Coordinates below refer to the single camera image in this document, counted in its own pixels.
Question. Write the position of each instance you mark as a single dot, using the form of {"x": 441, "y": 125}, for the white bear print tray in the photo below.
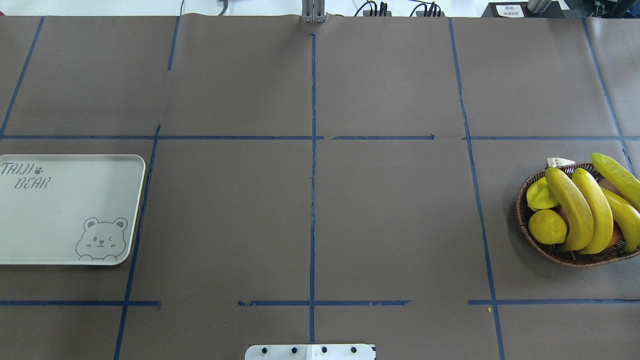
{"x": 69, "y": 209}

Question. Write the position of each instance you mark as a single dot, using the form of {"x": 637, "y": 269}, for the black power strip with cables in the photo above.
{"x": 401, "y": 8}

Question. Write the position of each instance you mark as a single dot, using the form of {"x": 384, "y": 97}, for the grey aluminium frame post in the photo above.
{"x": 313, "y": 11}

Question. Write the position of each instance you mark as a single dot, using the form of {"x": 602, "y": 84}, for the yellow lemon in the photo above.
{"x": 547, "y": 227}

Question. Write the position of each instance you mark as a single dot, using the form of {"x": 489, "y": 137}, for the yellow-green banana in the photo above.
{"x": 619, "y": 177}

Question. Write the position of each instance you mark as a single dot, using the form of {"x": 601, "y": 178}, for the yellow star fruit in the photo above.
{"x": 540, "y": 197}

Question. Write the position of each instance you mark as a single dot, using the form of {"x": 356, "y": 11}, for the brown wicker basket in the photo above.
{"x": 571, "y": 259}

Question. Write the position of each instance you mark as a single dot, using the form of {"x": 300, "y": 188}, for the black box with white label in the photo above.
{"x": 520, "y": 9}

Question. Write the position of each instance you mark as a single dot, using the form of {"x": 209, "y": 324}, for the red apple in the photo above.
{"x": 617, "y": 235}

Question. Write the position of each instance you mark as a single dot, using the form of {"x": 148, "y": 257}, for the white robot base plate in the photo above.
{"x": 340, "y": 351}

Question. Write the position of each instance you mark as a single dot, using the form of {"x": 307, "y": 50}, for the yellow banana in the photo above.
{"x": 603, "y": 222}
{"x": 627, "y": 218}
{"x": 581, "y": 226}

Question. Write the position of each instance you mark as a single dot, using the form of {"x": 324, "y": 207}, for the white paper basket tag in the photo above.
{"x": 559, "y": 162}

